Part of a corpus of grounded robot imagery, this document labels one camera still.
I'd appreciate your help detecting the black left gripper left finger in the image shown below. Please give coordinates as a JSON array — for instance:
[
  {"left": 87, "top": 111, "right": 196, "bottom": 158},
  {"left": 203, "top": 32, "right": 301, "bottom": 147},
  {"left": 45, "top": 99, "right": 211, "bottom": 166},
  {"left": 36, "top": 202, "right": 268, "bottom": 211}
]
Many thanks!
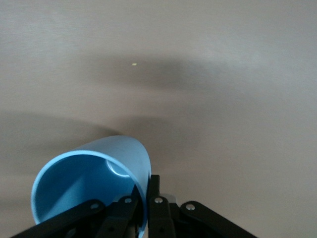
[{"left": 9, "top": 183, "right": 146, "bottom": 238}]

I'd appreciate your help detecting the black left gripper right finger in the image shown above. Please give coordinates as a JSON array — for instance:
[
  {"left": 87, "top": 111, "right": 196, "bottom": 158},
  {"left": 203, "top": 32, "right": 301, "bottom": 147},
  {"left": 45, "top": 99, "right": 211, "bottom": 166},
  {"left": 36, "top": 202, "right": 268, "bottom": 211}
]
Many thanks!
[{"left": 148, "top": 174, "right": 258, "bottom": 238}]

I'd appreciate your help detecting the light blue plastic cup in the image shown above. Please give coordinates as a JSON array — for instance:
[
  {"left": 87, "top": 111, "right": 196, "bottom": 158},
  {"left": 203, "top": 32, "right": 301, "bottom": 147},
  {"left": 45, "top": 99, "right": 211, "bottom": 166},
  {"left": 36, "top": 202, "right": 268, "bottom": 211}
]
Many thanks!
[{"left": 30, "top": 135, "right": 152, "bottom": 238}]

